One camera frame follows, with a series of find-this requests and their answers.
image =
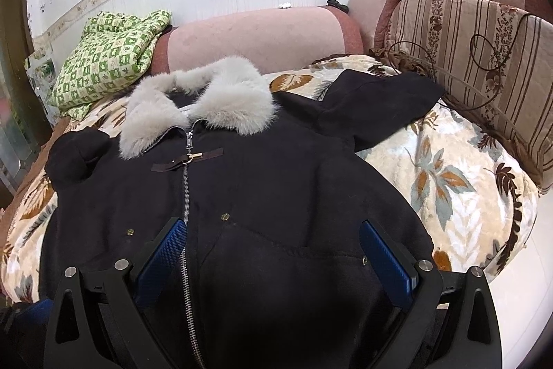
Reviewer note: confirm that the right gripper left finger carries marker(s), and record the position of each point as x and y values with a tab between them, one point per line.
98	318

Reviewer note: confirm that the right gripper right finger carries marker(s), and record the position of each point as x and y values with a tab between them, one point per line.
469	335

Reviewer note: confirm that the black coat with fur collar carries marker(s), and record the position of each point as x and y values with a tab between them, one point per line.
273	191

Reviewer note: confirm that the floral beige bed blanket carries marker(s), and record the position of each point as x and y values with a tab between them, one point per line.
475	200

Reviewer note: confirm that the stained glass door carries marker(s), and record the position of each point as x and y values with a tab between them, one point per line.
24	127

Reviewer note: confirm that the plastic floral bag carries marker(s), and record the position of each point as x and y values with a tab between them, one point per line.
41	74

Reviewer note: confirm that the striped floral pillow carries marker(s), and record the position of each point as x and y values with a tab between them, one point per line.
494	60

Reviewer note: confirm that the green patterned folded quilt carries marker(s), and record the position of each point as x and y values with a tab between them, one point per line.
114	51

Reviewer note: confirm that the pink long bolster cushion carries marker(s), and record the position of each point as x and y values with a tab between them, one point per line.
273	39

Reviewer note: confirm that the small black object on bolster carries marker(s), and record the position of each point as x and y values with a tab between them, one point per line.
336	4

